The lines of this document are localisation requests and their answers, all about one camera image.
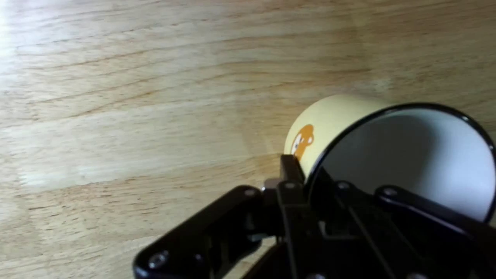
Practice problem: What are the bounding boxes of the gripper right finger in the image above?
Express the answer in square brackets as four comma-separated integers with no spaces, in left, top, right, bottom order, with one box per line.
[309,167,496,279]

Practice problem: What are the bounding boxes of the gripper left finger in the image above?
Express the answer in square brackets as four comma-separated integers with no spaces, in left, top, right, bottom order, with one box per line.
[133,154,325,279]

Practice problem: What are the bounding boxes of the yellow cup with monkey print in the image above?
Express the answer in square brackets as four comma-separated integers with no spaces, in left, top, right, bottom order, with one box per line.
[284,94,496,226]

